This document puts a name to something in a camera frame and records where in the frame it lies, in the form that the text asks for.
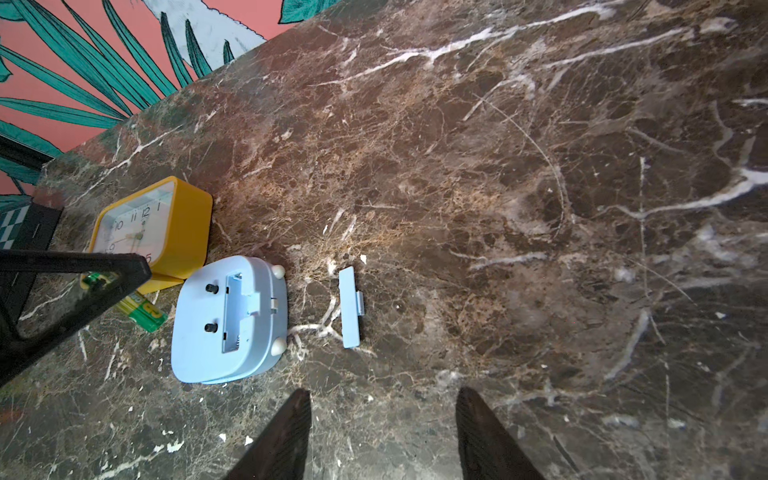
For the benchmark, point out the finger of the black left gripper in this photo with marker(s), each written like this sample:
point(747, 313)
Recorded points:
point(22, 346)

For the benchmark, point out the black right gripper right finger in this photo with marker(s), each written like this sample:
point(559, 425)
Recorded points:
point(486, 449)

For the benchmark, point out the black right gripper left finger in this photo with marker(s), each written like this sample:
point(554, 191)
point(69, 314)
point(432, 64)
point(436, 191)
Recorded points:
point(280, 451)

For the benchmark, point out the green battery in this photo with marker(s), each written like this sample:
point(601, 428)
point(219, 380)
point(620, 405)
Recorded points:
point(135, 306)

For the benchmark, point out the light blue small alarm clock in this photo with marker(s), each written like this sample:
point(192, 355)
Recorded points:
point(231, 321)

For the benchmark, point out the yellow square alarm clock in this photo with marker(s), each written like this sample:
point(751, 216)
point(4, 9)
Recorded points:
point(167, 223)

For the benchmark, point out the light blue battery cover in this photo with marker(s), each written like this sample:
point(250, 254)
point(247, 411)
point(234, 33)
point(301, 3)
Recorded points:
point(351, 308)

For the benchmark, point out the black white chessboard box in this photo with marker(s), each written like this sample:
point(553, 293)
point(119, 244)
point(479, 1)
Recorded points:
point(28, 226)

